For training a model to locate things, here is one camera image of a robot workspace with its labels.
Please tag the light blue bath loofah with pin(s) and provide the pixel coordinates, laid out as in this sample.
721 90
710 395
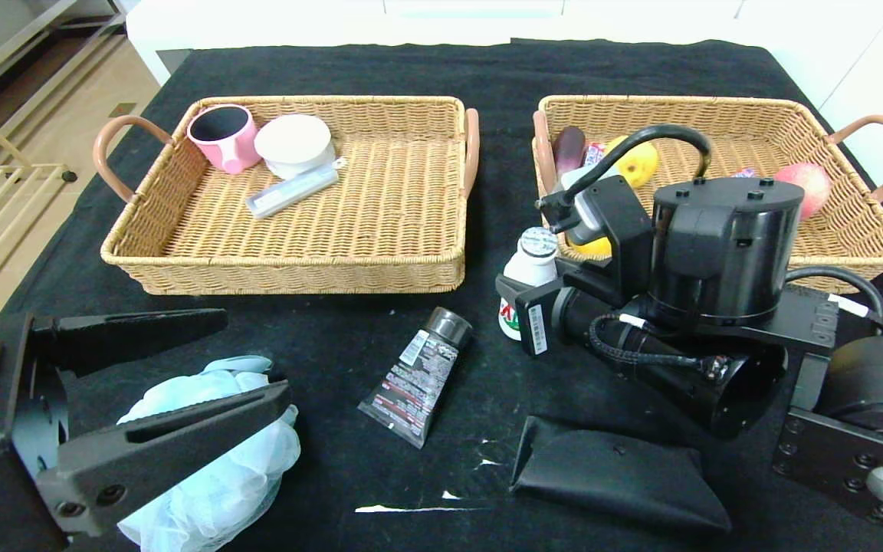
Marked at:
219 498

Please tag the black leather pouch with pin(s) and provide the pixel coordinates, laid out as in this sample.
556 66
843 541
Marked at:
618 475

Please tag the purple eggplant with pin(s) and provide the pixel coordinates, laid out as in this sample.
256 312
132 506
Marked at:
569 153

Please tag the grey metal shelf frame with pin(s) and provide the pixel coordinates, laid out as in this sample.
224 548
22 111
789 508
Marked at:
4 46

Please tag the wicker basket holding food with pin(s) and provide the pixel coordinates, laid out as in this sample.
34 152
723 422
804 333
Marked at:
756 123

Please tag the red candy packet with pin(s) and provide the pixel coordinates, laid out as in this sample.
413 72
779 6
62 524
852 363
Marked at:
595 152

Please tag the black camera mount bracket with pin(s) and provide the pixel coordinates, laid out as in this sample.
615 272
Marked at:
629 230

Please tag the long yellow mango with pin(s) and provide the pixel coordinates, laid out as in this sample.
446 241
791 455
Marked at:
591 247

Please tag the white round bowl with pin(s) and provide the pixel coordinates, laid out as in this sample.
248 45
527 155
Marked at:
294 144

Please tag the black cleanser tube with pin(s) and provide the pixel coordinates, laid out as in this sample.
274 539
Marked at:
415 379

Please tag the black tablecloth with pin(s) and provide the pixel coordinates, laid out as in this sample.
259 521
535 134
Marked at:
503 69

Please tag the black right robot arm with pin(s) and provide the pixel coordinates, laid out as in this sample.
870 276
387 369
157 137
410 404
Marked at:
717 253

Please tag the white milk drink bottle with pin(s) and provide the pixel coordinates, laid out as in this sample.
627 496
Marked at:
537 257

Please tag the red blue wrapped sausage stick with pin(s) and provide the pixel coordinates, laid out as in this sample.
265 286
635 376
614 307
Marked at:
744 172

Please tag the red apple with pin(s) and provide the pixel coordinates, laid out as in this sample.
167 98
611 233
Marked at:
809 188

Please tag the grey translucent toothbrush case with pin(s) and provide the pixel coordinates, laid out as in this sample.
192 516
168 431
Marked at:
290 191

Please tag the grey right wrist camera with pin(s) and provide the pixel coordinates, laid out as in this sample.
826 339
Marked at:
589 218

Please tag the white cabinet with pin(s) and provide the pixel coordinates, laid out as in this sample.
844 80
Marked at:
878 69

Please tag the pink plastic cup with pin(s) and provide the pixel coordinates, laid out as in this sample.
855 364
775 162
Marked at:
234 152

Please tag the wicker basket holding household items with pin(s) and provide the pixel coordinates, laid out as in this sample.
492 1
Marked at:
380 215

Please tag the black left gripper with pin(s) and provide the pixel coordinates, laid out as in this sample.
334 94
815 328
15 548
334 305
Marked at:
25 414

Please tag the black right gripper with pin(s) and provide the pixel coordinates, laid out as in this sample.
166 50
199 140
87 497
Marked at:
535 326

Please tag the yellow pear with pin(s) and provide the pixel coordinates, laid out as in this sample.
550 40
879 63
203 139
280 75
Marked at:
637 165

